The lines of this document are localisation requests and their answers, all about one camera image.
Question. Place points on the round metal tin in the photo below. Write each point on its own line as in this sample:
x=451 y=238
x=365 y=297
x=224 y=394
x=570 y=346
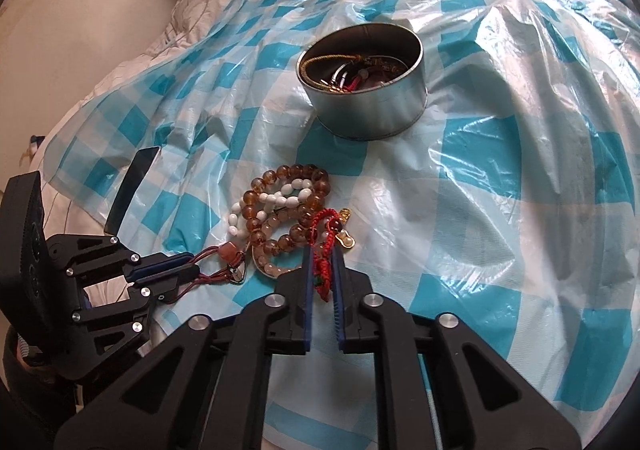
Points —
x=370 y=114

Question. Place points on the black smartphone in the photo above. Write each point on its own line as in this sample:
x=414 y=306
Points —
x=131 y=190

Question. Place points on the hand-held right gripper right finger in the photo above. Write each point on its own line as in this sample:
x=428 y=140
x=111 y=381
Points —
x=341 y=300

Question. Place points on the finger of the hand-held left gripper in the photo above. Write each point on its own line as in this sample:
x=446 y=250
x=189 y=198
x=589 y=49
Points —
x=165 y=282
x=160 y=264

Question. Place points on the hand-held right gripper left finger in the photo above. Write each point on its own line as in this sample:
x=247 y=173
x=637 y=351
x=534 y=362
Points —
x=307 y=300

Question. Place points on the blue checked plastic sheet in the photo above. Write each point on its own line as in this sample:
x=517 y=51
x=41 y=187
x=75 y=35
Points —
x=475 y=180

